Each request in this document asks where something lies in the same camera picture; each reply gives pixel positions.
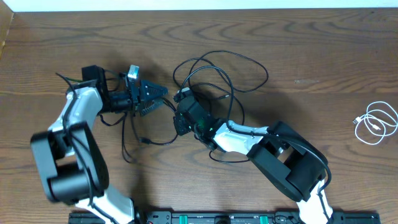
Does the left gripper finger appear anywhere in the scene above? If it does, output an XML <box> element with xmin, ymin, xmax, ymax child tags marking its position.
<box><xmin>137</xmin><ymin>99</ymin><xmax>163</xmax><ymax>116</ymax></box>
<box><xmin>140</xmin><ymin>80</ymin><xmax>168</xmax><ymax>100</ymax></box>

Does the black USB cable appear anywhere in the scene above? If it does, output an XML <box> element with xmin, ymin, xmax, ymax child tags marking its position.
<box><xmin>120</xmin><ymin>96</ymin><xmax>180</xmax><ymax>164</ymax></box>

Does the white USB cable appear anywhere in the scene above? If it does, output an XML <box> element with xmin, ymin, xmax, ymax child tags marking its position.
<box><xmin>353</xmin><ymin>101</ymin><xmax>398</xmax><ymax>146</ymax></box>

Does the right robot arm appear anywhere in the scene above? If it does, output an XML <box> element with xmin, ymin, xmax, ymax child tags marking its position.
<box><xmin>174</xmin><ymin>93</ymin><xmax>333</xmax><ymax>223</ymax></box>

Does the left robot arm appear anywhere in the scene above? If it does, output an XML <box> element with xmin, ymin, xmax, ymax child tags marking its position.
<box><xmin>30</xmin><ymin>65</ymin><xmax>168</xmax><ymax>223</ymax></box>

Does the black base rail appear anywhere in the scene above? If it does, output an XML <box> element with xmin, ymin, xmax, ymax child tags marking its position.
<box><xmin>68</xmin><ymin>210</ymin><xmax>382</xmax><ymax>224</ymax></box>

